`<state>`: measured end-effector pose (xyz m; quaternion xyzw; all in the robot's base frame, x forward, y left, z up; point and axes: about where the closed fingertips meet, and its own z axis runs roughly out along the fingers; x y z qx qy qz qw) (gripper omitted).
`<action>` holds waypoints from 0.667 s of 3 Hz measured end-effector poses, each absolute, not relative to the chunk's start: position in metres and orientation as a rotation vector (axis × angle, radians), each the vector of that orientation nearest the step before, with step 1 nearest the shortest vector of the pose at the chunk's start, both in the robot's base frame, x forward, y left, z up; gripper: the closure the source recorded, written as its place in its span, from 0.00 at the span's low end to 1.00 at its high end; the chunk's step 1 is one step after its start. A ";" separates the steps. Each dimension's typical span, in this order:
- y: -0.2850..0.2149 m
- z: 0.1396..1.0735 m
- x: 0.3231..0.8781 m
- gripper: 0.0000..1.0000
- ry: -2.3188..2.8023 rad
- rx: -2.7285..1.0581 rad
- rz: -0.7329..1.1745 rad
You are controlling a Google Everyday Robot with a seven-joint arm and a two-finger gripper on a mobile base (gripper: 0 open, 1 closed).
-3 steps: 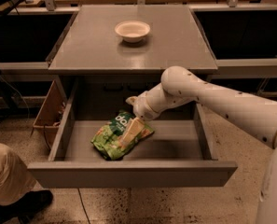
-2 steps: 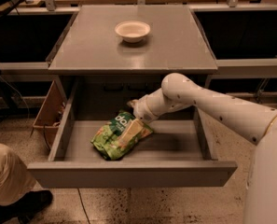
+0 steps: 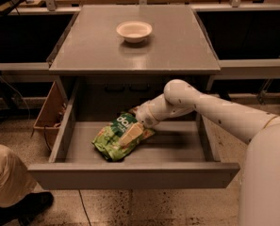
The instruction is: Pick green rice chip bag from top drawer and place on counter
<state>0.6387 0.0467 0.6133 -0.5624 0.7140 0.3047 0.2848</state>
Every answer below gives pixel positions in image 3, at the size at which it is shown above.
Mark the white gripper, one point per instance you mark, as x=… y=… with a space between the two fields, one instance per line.
x=144 y=115

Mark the green rice chip bag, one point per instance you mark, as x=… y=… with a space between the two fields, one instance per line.
x=107 y=140

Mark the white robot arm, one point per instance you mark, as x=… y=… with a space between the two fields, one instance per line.
x=259 y=198

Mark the grey open drawer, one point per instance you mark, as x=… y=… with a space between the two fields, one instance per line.
x=181 y=154

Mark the grey counter cabinet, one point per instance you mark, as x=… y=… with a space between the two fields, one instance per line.
x=176 y=48

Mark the brown cardboard box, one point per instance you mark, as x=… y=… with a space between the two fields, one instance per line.
x=50 y=117

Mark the white bowl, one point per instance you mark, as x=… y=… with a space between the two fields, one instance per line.
x=134 y=31

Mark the person's beige trouser leg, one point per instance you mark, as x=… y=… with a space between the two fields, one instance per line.
x=15 y=181

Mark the black shoe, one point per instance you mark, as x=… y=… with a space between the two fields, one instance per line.
x=27 y=209

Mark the black right drawer handle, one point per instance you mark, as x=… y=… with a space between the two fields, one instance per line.
x=139 y=87

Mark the black drawer handle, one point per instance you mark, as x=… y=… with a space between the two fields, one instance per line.
x=114 y=87
x=139 y=87

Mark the black left drawer handle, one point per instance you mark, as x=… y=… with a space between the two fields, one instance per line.
x=114 y=87

